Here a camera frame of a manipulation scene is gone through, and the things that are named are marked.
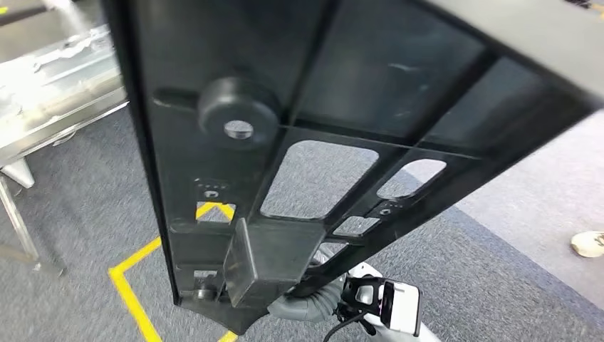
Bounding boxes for person's foot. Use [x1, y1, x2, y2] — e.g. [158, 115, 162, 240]
[570, 230, 604, 259]

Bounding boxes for yellow floor tape outline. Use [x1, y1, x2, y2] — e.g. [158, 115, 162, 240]
[107, 202, 240, 342]

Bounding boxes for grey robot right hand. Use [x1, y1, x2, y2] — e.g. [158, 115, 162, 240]
[311, 249, 333, 268]

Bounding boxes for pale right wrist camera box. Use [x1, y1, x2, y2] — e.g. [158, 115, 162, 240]
[381, 279, 422, 338]

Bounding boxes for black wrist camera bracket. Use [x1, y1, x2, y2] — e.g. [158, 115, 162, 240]
[337, 276, 385, 326]

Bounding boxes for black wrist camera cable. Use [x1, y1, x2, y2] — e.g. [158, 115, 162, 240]
[322, 311, 378, 342]

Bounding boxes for stainless steel workbench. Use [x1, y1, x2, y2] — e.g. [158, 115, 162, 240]
[0, 19, 129, 277]

